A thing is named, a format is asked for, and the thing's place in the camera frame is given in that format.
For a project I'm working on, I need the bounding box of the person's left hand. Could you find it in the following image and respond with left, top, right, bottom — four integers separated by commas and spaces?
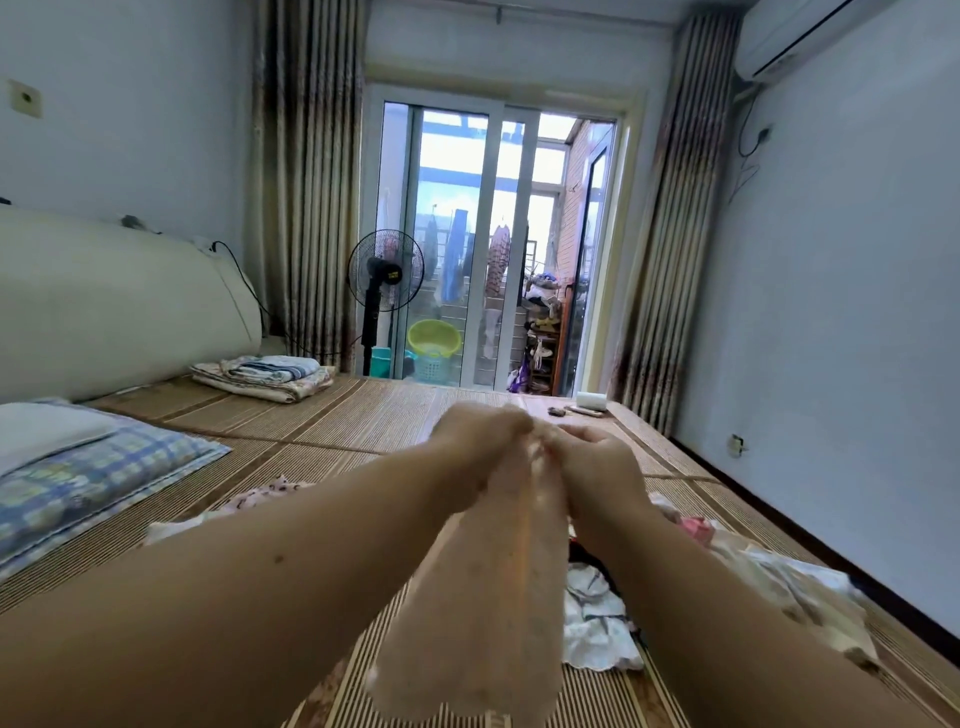
427, 400, 539, 512

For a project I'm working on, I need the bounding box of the person's right hand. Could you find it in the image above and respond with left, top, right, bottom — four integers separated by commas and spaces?
537, 420, 654, 564

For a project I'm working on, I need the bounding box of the black red garment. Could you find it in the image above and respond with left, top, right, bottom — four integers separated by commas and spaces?
567, 543, 617, 594

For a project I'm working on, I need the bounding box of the bamboo bed mat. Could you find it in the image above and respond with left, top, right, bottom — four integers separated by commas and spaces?
0, 375, 960, 728

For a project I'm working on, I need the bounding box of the white garment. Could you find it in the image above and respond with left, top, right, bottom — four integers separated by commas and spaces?
562, 562, 647, 674

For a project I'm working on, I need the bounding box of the stack of light clothes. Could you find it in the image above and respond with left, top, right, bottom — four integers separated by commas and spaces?
142, 477, 317, 545

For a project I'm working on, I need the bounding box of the tan beige garment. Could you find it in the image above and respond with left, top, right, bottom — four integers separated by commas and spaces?
648, 492, 884, 669

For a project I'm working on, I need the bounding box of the person's left forearm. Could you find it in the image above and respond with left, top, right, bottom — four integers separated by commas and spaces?
0, 450, 497, 728

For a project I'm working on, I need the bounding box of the person's right forearm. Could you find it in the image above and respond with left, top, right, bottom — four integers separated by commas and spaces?
577, 510, 939, 728

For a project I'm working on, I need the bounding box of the yellow green basin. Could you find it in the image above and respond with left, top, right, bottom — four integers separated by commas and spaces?
406, 318, 465, 362

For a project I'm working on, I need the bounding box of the cluttered balcony shelf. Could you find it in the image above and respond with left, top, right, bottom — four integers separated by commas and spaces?
514, 270, 575, 395

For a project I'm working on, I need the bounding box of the black standing fan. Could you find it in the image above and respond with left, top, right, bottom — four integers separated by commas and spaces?
346, 228, 428, 380

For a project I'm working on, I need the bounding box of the sliding glass balcony door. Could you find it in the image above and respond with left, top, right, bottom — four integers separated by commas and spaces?
363, 87, 632, 395

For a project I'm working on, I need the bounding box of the folded striped blanket stack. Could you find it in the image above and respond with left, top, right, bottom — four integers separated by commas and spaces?
189, 354, 339, 405

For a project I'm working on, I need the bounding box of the beige patterned curtain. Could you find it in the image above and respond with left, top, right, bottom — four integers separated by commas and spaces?
612, 12, 741, 437
247, 0, 369, 369

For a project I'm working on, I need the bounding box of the cream padded headboard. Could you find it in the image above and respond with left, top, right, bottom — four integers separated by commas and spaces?
0, 205, 269, 407

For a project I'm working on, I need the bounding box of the blue plaid pillow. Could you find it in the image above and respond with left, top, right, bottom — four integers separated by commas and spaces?
0, 412, 234, 579

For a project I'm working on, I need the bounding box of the curtain rod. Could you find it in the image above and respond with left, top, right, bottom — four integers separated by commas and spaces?
450, 0, 684, 32

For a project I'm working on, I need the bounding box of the white air conditioner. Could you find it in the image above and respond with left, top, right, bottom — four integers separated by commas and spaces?
732, 0, 902, 86

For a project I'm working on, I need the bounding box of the black cable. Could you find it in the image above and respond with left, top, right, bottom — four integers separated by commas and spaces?
207, 238, 279, 324

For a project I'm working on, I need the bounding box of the air conditioner cable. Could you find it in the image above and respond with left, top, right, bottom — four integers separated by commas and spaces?
727, 82, 779, 204

